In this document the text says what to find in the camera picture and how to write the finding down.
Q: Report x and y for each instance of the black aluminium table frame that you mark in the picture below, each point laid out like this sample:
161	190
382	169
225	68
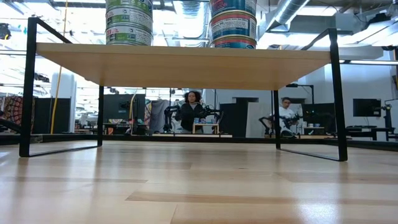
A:
373	145

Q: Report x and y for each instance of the small wooden stool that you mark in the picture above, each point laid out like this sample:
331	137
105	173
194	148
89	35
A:
205	125

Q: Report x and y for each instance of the wooden shelf black legs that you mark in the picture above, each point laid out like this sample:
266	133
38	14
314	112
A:
186	68

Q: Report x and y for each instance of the black partition panel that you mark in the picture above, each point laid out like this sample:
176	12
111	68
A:
46	115

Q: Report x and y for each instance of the patterned red tapestry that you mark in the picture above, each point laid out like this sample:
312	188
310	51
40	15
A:
14	109

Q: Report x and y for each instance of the person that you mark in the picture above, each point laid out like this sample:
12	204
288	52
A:
190	112
286	113

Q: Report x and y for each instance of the black table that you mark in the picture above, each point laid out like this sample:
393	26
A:
357	128

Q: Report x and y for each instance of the small black robot arm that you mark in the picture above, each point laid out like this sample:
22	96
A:
168	118
265	123
214	113

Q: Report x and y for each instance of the black camera stand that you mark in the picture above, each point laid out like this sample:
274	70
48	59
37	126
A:
387	118

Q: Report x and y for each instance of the ribbed ceiling duct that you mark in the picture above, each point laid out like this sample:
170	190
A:
189	7

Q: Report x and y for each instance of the gold can blue label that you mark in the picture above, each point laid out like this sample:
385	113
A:
234	43
231	7
233	26

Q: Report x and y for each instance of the grey cloth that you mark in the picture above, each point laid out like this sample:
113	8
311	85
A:
159	113

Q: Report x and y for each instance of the black cabinet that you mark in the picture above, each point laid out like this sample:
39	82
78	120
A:
233	115

